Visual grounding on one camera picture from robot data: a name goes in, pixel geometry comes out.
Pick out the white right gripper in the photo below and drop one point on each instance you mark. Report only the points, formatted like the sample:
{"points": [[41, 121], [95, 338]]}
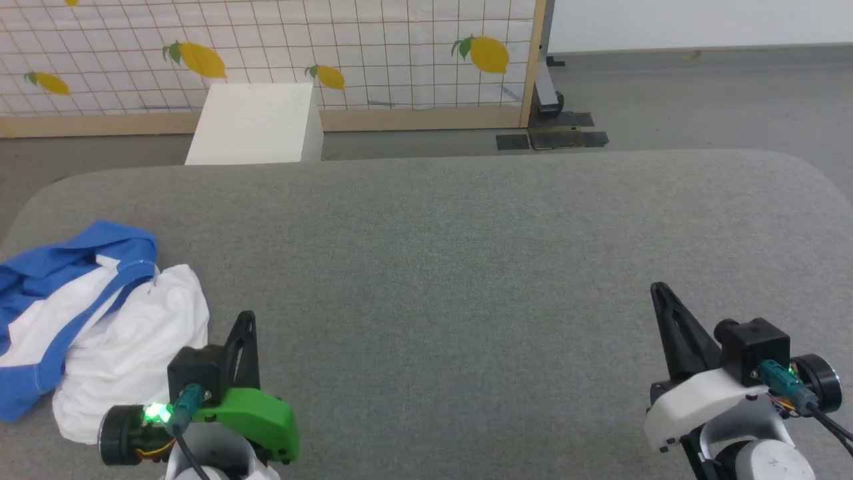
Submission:
{"points": [[700, 403]]}

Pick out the white rectangular box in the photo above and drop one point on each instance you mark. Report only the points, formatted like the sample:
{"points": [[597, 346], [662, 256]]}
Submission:
{"points": [[253, 123]]}

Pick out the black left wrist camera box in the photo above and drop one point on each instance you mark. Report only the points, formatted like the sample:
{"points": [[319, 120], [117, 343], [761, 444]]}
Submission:
{"points": [[193, 366]]}

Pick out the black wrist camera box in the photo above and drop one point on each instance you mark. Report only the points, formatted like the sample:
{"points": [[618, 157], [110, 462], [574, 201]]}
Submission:
{"points": [[193, 366], [753, 350]]}

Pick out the grey metal stand leg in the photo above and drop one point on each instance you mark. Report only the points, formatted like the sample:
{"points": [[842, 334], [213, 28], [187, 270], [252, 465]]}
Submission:
{"points": [[546, 86]]}

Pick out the small black floor plate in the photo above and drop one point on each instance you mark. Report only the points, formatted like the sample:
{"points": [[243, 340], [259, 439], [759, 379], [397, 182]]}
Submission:
{"points": [[512, 142]]}

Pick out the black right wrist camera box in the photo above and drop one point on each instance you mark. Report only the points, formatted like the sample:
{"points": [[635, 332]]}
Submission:
{"points": [[753, 350]]}

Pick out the blue and white garment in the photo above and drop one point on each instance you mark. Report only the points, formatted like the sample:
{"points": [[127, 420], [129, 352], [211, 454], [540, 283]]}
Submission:
{"points": [[133, 346]]}

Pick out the grey fabric sofa cushion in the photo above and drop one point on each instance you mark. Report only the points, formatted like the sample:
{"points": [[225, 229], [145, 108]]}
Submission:
{"points": [[453, 266]]}

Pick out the large dark floor plate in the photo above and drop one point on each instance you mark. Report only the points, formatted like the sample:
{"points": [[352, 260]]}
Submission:
{"points": [[566, 136]]}

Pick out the lemon print wood-framed screen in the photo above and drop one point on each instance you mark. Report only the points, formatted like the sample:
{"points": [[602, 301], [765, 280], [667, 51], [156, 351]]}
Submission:
{"points": [[400, 40]]}

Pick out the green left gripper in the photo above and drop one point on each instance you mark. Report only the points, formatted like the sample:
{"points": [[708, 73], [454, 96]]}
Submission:
{"points": [[256, 416]]}

